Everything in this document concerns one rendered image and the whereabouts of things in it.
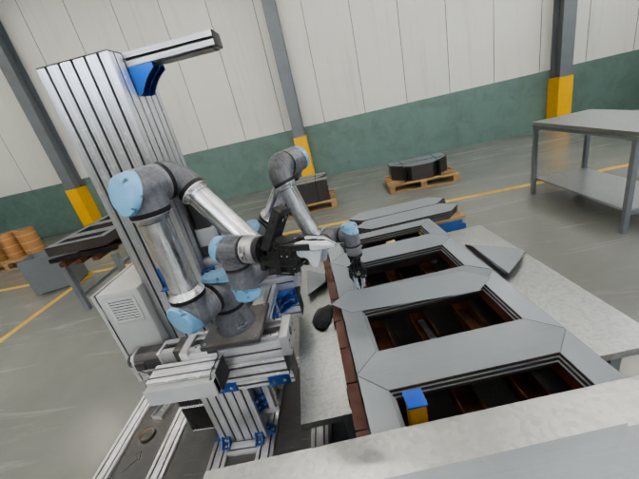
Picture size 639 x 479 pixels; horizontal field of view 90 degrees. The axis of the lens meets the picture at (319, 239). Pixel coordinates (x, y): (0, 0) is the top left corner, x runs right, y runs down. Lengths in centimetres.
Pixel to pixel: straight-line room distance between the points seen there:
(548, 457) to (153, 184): 107
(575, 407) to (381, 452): 42
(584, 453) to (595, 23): 982
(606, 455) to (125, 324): 154
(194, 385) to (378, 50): 792
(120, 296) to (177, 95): 775
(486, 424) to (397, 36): 817
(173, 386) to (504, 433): 102
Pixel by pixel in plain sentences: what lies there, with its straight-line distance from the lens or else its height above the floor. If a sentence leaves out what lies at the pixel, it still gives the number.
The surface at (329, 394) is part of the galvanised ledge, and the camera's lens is 143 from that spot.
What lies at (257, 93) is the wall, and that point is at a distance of 846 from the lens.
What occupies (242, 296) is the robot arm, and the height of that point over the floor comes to 131.
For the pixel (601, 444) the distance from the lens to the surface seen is 86.
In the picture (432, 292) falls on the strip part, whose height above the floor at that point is 85.
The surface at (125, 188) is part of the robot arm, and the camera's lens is 98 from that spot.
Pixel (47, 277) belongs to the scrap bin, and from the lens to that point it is 641.
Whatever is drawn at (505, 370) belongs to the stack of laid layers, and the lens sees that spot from 127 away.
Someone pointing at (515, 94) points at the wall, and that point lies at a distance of 944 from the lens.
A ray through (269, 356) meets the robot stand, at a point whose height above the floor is 91.
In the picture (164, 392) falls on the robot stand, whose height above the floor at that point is 94.
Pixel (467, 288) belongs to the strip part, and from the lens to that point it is 160.
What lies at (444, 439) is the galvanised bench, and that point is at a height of 105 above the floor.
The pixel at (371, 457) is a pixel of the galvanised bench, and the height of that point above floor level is 105.
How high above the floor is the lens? 174
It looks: 22 degrees down
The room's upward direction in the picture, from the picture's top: 13 degrees counter-clockwise
